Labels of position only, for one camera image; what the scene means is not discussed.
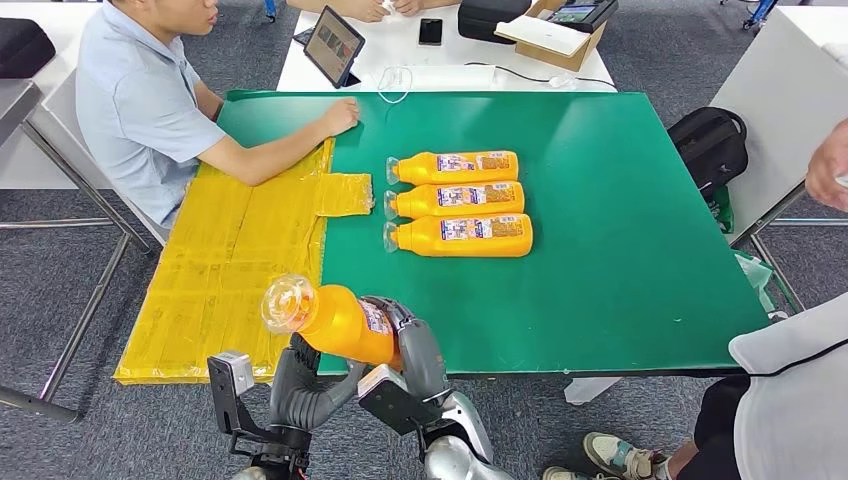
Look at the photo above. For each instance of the white table with metal legs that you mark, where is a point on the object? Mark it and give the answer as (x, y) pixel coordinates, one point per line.
(782, 99)

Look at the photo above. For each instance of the person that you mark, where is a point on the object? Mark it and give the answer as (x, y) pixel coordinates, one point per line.
(795, 411)
(132, 99)

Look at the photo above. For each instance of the blue metal frame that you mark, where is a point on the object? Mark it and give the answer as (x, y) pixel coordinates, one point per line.
(758, 10)

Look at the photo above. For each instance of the black smartphone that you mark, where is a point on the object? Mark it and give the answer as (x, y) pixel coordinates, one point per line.
(430, 32)

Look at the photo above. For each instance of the white flat box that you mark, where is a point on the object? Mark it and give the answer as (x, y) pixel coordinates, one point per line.
(450, 77)

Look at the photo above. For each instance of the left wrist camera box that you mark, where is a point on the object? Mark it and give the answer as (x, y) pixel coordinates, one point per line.
(232, 374)

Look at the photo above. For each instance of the person's right forearm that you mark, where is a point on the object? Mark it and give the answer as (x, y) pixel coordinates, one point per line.
(265, 156)

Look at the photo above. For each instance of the black bag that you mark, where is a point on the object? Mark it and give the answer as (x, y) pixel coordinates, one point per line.
(23, 46)

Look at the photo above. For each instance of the person's right hand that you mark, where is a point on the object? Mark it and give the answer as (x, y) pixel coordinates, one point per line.
(831, 169)
(341, 118)

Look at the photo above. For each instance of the white flat board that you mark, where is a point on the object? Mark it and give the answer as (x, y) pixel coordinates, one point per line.
(540, 34)

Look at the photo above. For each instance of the yellow taped cardboard sheet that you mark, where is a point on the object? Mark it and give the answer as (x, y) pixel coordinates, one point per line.
(218, 278)

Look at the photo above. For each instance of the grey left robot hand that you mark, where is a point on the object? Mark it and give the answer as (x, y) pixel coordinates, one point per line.
(298, 397)

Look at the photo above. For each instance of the clear plastic bag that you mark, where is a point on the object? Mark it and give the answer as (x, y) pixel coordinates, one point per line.
(755, 275)

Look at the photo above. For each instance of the white plug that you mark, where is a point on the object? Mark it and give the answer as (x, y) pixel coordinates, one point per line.
(562, 81)

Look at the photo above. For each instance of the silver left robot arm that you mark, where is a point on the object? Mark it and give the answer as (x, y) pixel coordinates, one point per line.
(272, 457)

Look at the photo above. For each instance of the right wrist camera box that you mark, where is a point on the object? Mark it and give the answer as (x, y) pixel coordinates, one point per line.
(391, 404)

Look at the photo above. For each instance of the orange detergent bottle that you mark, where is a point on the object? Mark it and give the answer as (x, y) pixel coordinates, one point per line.
(338, 324)
(464, 247)
(424, 171)
(457, 210)

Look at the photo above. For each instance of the black backpack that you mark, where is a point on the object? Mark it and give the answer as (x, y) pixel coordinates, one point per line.
(709, 149)

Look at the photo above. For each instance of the small dark gadget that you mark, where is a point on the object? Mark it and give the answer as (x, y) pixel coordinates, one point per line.
(303, 36)

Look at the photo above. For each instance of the black zip case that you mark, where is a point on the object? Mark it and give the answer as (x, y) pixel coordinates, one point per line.
(490, 20)

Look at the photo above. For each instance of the green bag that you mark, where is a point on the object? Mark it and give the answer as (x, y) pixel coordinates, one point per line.
(722, 212)

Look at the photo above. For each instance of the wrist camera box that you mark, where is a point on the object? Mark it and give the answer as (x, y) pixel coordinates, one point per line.
(232, 374)
(391, 404)

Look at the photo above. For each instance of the black device with screen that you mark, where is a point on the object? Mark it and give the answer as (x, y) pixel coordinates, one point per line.
(583, 14)

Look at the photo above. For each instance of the black tablet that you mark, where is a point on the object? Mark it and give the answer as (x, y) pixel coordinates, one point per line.
(331, 46)

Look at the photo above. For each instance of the brown cardboard box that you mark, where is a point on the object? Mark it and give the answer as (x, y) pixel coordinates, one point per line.
(563, 58)

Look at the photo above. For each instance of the white table leg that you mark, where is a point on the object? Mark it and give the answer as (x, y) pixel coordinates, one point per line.
(590, 391)

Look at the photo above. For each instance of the green table mat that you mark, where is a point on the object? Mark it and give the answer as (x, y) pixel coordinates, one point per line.
(596, 232)

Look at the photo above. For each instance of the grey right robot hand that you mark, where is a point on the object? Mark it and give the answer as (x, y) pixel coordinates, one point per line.
(424, 358)

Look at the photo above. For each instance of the white table with metal frame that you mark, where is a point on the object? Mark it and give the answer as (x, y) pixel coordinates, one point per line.
(26, 172)

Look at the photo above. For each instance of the blue metal leg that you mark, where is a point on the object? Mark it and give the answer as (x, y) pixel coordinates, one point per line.
(271, 8)

